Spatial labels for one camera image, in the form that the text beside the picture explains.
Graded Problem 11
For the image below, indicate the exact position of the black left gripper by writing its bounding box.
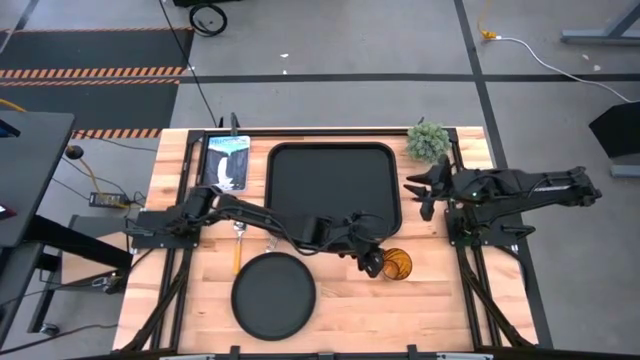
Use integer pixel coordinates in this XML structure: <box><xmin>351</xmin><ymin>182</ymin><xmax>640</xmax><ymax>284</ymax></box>
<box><xmin>345</xmin><ymin>212</ymin><xmax>392</xmax><ymax>280</ymax></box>

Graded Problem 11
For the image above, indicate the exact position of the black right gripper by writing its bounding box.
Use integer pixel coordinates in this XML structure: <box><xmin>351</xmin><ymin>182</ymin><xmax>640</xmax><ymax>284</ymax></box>
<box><xmin>403</xmin><ymin>153</ymin><xmax>457</xmax><ymax>222</ymax></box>

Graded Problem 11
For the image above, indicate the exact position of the amber ribbed glass cup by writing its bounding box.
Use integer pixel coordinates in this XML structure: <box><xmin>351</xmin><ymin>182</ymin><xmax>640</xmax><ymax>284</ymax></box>
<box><xmin>380</xmin><ymin>247</ymin><xmax>414</xmax><ymax>281</ymax></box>

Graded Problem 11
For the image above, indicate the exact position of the black round plate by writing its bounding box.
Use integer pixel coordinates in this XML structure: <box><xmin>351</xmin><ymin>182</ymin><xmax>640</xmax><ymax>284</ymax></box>
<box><xmin>230</xmin><ymin>251</ymin><xmax>317</xmax><ymax>342</ymax></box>

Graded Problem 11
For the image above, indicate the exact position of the fork with yellow handle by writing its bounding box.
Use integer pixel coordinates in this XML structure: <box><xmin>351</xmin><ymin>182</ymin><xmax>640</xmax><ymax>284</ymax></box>
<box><xmin>232</xmin><ymin>220</ymin><xmax>248</xmax><ymax>276</ymax></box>

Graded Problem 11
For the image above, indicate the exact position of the black rectangular tray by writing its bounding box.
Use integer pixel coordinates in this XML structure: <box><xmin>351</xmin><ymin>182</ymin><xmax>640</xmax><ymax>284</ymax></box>
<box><xmin>264</xmin><ymin>141</ymin><xmax>404</xmax><ymax>252</ymax></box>

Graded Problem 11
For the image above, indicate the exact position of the small green artificial plant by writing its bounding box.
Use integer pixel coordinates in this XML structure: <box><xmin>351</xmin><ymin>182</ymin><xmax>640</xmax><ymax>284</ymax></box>
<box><xmin>404</xmin><ymin>121</ymin><xmax>452</xmax><ymax>164</ymax></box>

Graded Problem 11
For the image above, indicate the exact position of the waterfall picture book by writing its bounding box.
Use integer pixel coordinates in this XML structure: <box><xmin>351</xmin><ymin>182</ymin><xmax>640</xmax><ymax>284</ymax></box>
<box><xmin>201</xmin><ymin>134</ymin><xmax>252</xmax><ymax>194</ymax></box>

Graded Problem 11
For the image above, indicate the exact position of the grey floor foot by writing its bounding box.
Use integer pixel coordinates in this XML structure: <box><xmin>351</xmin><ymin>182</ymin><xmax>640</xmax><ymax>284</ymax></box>
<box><xmin>609</xmin><ymin>164</ymin><xmax>640</xmax><ymax>179</ymax></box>

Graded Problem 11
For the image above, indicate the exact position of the black angular floor object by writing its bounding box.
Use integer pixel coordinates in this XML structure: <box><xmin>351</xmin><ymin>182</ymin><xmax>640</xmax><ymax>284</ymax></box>
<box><xmin>588</xmin><ymin>101</ymin><xmax>640</xmax><ymax>160</ymax></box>

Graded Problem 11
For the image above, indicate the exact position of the grey table leg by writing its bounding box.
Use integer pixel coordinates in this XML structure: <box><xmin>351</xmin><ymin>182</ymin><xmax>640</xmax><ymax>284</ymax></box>
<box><xmin>560</xmin><ymin>0</ymin><xmax>640</xmax><ymax>47</ymax></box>

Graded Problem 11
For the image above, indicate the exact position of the black power adapter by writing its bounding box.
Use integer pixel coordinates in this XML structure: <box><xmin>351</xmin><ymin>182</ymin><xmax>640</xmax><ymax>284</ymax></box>
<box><xmin>88</xmin><ymin>191</ymin><xmax>130</xmax><ymax>209</ymax></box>

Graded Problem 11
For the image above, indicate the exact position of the black desk stand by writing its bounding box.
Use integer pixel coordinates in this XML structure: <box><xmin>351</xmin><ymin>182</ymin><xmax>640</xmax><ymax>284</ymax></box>
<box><xmin>0</xmin><ymin>214</ymin><xmax>134</xmax><ymax>346</ymax></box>

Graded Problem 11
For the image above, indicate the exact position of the black side desk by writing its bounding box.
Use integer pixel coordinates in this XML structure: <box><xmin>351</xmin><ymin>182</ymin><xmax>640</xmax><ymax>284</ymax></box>
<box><xmin>0</xmin><ymin>110</ymin><xmax>76</xmax><ymax>249</ymax></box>

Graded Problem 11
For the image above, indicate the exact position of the black hazard-striped floor mat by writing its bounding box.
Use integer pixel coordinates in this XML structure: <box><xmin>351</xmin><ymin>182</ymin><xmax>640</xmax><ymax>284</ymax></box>
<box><xmin>0</xmin><ymin>27</ymin><xmax>195</xmax><ymax>140</ymax></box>

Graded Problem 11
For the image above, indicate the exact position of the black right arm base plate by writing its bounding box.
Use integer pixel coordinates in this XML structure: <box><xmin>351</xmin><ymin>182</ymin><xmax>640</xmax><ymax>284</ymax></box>
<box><xmin>444</xmin><ymin>204</ymin><xmax>521</xmax><ymax>248</ymax></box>

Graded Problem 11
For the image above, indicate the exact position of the black aluminium table frame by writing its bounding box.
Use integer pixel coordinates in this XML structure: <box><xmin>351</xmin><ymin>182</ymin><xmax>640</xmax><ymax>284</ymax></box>
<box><xmin>119</xmin><ymin>127</ymin><xmax>554</xmax><ymax>360</ymax></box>

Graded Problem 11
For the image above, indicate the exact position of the yellow cable plug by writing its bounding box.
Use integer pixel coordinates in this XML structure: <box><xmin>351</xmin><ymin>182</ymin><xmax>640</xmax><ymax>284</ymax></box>
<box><xmin>477</xmin><ymin>0</ymin><xmax>500</xmax><ymax>41</ymax></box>

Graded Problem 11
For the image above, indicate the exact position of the white floor cable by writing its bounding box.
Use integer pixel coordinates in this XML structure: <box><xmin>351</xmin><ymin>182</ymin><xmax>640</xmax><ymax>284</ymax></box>
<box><xmin>497</xmin><ymin>35</ymin><xmax>640</xmax><ymax>104</ymax></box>

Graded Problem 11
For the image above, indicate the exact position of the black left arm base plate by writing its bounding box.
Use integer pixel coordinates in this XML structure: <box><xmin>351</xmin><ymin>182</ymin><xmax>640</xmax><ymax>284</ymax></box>
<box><xmin>129</xmin><ymin>208</ymin><xmax>201</xmax><ymax>250</ymax></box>

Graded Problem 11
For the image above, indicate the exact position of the long black floor cable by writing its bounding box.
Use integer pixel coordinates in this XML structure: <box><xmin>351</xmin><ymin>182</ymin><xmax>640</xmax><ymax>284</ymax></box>
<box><xmin>158</xmin><ymin>0</ymin><xmax>222</xmax><ymax>127</ymax></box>

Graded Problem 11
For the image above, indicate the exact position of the coiled black cable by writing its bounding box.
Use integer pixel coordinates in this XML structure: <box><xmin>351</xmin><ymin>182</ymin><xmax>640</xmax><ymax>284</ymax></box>
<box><xmin>188</xmin><ymin>2</ymin><xmax>229</xmax><ymax>38</ymax></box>

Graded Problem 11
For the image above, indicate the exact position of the thin yellow cable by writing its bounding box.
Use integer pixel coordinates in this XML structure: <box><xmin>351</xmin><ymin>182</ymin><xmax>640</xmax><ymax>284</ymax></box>
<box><xmin>79</xmin><ymin>157</ymin><xmax>129</xmax><ymax>209</ymax></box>

